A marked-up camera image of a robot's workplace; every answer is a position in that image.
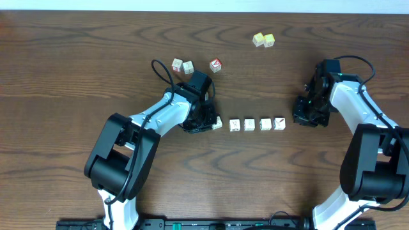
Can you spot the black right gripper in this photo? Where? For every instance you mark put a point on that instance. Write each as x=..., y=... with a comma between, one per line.
x=300, y=115

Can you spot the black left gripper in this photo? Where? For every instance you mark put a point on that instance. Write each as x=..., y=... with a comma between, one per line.
x=204, y=121

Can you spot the white block green 4 side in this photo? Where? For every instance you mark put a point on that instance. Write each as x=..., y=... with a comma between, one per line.
x=218, y=123

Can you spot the white block yellow W side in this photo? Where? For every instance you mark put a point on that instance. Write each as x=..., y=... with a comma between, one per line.
x=234, y=125

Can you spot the block with blue side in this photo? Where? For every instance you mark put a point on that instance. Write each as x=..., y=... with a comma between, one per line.
x=279, y=123

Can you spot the white block red U side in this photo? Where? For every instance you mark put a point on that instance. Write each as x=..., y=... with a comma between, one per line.
x=249, y=124

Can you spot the white block green Z side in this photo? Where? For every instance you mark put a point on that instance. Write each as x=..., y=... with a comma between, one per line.
x=265, y=124

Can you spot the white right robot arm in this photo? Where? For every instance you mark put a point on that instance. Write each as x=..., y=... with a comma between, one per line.
x=374, y=172

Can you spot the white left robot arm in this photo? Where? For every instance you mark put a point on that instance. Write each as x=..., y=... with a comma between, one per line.
x=121, y=159

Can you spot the white block beside red-bottom block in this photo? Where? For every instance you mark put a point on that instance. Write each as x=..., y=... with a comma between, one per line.
x=188, y=67

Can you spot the red letter A block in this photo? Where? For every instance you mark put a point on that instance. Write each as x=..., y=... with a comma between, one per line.
x=215, y=65

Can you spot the white block red bottom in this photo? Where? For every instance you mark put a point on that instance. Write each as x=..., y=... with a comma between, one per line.
x=177, y=65

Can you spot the yellow block right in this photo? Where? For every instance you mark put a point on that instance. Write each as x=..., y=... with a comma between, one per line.
x=269, y=40

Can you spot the yellow block left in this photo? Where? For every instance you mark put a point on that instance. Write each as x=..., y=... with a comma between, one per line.
x=258, y=39

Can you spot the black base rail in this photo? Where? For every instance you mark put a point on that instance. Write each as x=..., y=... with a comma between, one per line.
x=277, y=221

